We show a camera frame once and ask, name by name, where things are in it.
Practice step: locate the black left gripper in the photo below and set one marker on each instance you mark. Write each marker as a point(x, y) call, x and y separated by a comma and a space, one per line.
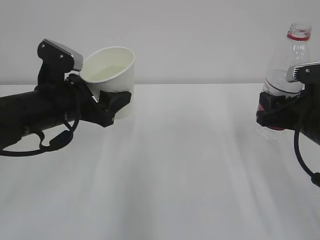
point(102, 111)

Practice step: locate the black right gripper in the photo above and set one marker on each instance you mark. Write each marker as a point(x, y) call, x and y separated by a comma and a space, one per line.
point(280, 112)

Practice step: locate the white paper coffee cup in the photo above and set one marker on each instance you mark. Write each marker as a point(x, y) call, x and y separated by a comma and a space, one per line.
point(111, 70)

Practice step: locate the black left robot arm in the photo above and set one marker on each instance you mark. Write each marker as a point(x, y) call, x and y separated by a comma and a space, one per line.
point(56, 106)

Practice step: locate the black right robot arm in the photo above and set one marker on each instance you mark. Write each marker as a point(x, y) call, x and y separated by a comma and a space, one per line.
point(312, 114)

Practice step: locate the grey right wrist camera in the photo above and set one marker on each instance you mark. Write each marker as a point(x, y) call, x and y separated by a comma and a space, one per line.
point(302, 71)

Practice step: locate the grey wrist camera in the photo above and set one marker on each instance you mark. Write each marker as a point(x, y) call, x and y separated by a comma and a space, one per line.
point(302, 71)
point(59, 57)

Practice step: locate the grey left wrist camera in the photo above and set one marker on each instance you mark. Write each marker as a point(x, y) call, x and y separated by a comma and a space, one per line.
point(59, 57)

